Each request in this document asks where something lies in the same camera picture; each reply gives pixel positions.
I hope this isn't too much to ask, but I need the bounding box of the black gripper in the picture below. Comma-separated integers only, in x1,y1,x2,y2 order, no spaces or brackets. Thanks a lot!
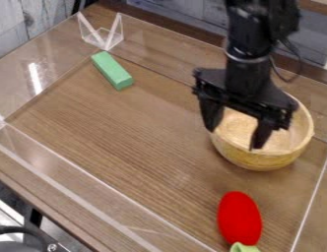
193,68,299,150

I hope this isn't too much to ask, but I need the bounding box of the wooden bowl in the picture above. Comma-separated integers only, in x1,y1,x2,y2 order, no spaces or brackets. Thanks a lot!
209,97,315,171

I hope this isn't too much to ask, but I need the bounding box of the red plush strawberry toy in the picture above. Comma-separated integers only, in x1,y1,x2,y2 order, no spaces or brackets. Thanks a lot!
216,191,264,252

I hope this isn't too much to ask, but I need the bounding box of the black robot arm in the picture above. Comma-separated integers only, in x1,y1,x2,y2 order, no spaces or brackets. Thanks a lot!
193,0,300,150

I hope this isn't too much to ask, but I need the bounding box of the green foam block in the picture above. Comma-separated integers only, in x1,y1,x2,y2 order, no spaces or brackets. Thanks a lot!
91,51,133,91

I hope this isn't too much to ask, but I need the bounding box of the clear acrylic corner bracket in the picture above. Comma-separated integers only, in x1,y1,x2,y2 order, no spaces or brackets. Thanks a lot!
77,13,123,51

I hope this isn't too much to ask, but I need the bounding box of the black table frame bracket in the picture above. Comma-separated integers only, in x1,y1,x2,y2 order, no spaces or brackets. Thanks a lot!
23,206,70,252

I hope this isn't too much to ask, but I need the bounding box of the black cable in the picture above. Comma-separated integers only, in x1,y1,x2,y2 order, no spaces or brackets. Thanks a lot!
0,224,49,252

